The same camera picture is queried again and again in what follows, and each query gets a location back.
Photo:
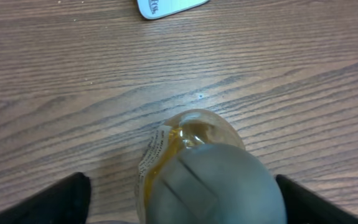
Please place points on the white barcode scanner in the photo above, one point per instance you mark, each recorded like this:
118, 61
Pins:
156, 9

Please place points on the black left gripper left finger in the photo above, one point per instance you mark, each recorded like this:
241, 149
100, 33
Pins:
65, 202

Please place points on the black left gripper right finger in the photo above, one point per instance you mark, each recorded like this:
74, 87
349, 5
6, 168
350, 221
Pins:
304, 206

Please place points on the yellow Vim dish soap bottle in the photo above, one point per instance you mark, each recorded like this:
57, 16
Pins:
195, 169

